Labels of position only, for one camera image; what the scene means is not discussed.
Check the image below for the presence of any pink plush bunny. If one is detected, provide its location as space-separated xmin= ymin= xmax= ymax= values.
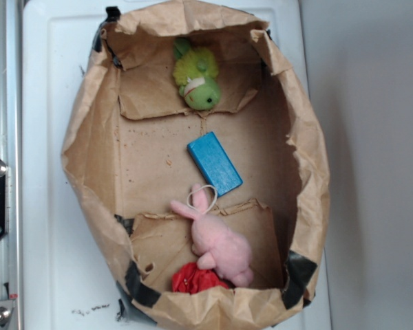
xmin=170 ymin=184 xmax=254 ymax=287

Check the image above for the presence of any blue wooden block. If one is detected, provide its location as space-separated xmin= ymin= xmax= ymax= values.
xmin=187 ymin=132 xmax=243 ymax=197

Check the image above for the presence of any brown paper bag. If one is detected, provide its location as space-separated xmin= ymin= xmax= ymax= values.
xmin=61 ymin=1 xmax=330 ymax=329

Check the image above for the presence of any green plush turtle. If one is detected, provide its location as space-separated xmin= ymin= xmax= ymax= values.
xmin=172 ymin=38 xmax=221 ymax=111

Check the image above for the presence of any red crumpled cloth toy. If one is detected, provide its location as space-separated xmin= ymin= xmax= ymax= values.
xmin=171 ymin=262 xmax=230 ymax=294

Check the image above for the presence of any white plastic bin lid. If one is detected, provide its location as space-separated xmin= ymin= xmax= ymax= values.
xmin=21 ymin=1 xmax=330 ymax=329

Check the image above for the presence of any aluminium frame rail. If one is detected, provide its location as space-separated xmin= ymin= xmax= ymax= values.
xmin=0 ymin=1 xmax=23 ymax=329

